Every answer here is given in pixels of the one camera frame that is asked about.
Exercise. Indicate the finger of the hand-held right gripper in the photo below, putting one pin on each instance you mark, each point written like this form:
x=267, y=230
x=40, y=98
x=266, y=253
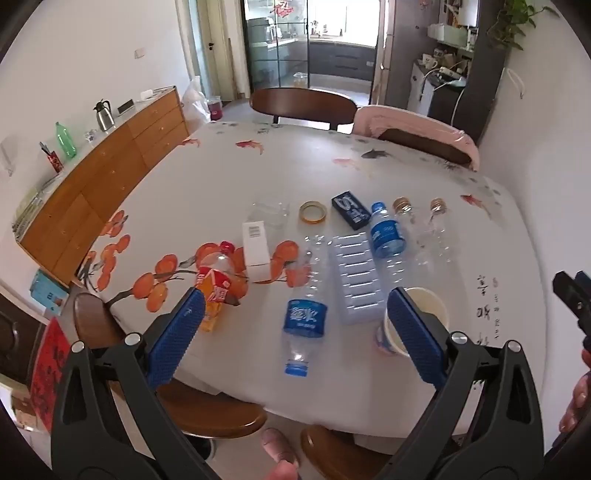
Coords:
x=575, y=300

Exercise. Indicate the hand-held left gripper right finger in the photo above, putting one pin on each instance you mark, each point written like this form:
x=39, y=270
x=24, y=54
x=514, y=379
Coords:
x=415, y=337

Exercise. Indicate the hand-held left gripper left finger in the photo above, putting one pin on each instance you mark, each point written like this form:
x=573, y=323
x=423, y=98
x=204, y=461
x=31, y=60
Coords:
x=178, y=341

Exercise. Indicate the clear bottle with tan cap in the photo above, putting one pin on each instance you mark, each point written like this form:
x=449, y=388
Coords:
x=441, y=221
x=406, y=217

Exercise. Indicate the person's right hand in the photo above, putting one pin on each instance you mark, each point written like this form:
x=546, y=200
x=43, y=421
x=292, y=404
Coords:
x=581, y=397

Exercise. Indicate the white paper cup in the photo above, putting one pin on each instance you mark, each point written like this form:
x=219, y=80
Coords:
x=431, y=307

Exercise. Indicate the orange soda bottle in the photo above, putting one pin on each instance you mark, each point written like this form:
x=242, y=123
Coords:
x=217, y=281

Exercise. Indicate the clear plastic tray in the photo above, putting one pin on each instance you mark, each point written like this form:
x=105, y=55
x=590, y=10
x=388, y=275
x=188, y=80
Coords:
x=358, y=277

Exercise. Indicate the small blue-label water bottle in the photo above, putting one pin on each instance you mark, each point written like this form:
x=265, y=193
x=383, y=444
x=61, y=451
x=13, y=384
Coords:
x=387, y=235

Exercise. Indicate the large blue-label water bottle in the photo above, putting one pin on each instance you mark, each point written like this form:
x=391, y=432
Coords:
x=304, y=316

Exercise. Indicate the white cardboard box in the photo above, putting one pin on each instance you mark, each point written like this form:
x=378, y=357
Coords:
x=256, y=254

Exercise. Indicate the red paper decoration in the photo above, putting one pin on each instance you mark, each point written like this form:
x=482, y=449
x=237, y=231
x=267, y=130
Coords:
x=51, y=374

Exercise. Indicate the light blue book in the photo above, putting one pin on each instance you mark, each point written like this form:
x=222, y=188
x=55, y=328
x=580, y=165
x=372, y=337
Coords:
x=48, y=293

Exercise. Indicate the dark blue box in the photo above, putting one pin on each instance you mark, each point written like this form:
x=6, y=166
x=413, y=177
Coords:
x=351, y=210

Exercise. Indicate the pink slipper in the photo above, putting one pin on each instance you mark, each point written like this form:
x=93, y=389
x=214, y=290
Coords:
x=277, y=445

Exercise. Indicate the orange tape roll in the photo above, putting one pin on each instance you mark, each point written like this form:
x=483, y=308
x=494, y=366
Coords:
x=302, y=217

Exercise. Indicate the person's leg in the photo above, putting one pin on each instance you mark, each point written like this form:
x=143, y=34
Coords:
x=281, y=471

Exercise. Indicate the wooden sideboard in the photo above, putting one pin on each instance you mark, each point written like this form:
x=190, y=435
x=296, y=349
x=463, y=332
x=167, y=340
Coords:
x=115, y=175

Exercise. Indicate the printed white tablecloth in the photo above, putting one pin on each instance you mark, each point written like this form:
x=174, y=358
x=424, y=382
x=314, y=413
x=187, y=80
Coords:
x=300, y=175

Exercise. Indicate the red pen holder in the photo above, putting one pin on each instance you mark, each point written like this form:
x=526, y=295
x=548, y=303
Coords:
x=53, y=161

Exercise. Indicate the pink cloth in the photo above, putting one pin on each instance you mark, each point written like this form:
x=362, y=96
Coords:
x=406, y=117

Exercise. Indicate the green plastic bottle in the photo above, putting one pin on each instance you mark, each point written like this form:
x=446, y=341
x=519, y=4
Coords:
x=66, y=141

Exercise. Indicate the red bucket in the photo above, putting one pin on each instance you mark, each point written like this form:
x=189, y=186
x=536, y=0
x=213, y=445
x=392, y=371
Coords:
x=215, y=110

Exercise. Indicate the dark tall cabinet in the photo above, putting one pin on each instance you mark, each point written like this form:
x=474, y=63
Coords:
x=485, y=83

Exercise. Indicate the steel kettle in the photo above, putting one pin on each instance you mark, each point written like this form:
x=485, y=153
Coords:
x=105, y=115

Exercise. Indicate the white plastic bag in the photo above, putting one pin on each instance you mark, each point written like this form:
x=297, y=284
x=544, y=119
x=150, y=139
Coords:
x=195, y=99

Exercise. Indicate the white power strip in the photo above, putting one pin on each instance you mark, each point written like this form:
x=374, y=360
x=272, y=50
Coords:
x=450, y=71

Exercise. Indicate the white mug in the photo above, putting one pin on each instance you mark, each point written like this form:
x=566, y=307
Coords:
x=429, y=61

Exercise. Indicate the green potted plant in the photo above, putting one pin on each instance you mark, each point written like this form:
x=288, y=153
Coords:
x=515, y=21

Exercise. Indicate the white room door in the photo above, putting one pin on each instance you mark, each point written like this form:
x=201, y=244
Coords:
x=217, y=46

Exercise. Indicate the black-framed glass door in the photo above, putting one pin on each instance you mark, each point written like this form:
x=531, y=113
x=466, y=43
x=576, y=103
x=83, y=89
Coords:
x=277, y=46

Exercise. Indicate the small picture frame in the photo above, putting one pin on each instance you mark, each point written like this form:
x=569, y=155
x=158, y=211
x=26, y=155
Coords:
x=125, y=107

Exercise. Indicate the white light switch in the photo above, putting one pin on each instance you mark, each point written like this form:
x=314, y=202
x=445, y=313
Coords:
x=140, y=52

